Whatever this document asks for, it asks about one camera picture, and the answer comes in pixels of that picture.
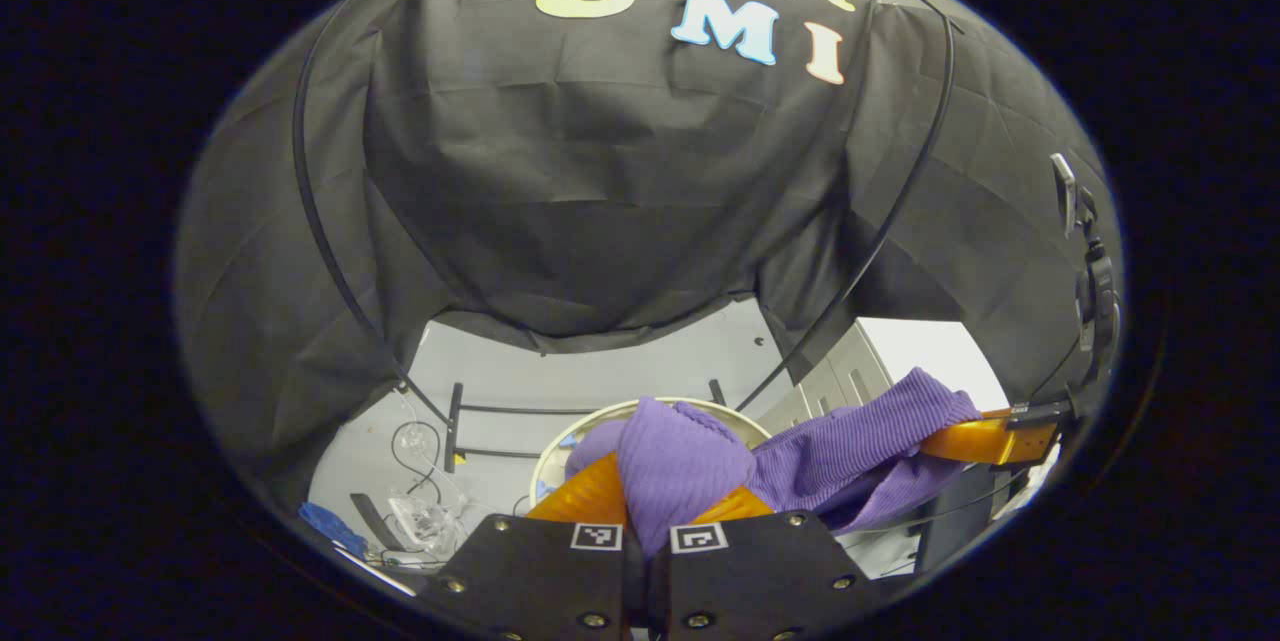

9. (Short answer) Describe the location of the blue cloth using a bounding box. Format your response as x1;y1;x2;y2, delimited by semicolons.
298;503;369;559

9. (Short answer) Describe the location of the black stand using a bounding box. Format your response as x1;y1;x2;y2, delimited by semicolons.
912;464;1003;574

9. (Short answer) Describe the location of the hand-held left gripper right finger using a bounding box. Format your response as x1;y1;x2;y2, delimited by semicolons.
650;486;883;641

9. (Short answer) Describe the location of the round beige laundry hamper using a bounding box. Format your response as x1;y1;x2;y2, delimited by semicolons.
530;397;773;514

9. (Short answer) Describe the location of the clear plastic bag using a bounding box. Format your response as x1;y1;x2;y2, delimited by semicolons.
388;489;471;556

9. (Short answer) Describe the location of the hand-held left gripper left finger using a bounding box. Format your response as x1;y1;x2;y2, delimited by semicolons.
415;451;646;641

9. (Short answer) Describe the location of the plain black side cloth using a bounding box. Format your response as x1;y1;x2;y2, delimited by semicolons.
175;0;451;514
760;6;1121;404

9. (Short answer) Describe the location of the black strap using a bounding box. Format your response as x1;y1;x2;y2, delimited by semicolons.
349;492;407;553

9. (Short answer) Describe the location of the black metal clothes rack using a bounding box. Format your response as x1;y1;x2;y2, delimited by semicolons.
292;0;956;474

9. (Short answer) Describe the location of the purple ribbed cardigan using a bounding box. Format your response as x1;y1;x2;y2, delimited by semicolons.
565;367;983;560

